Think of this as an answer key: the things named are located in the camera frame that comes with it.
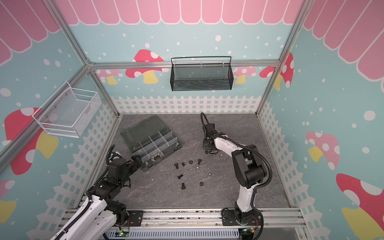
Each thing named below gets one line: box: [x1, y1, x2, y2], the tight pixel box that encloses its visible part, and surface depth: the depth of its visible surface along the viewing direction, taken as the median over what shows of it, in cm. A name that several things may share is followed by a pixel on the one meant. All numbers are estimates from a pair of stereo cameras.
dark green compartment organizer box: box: [120, 115, 183, 171], surface depth 102 cm
